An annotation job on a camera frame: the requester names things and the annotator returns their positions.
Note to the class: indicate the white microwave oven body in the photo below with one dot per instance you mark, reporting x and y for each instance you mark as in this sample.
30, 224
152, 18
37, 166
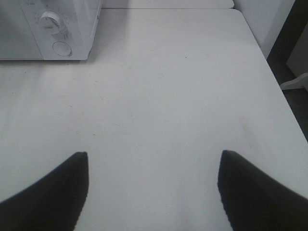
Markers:
80, 18

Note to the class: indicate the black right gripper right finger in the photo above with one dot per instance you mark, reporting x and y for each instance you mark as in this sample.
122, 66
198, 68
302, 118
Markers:
254, 201

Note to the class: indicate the white timer knob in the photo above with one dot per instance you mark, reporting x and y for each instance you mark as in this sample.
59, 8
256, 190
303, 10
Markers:
51, 22

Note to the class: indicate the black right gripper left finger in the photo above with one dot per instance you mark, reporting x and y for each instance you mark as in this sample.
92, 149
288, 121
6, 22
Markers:
53, 203

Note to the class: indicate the white microwave door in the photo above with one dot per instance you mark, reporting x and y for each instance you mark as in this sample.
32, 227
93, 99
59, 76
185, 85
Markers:
16, 38

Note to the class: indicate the white furniture foot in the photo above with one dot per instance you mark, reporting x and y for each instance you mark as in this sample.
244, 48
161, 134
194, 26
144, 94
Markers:
300, 82

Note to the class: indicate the round white door button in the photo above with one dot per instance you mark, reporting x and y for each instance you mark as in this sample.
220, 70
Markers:
62, 48

